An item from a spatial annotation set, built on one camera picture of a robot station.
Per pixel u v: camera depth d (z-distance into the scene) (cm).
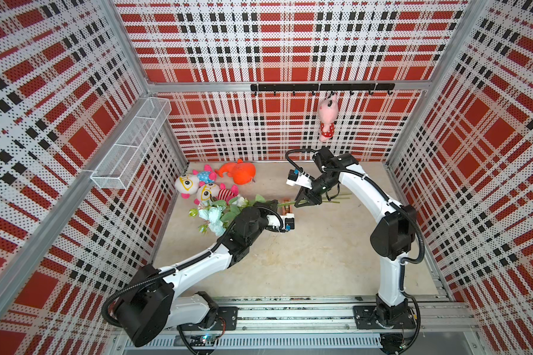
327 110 91
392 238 52
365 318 72
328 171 65
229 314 74
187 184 104
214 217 70
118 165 70
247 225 59
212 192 99
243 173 110
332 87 88
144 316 41
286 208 96
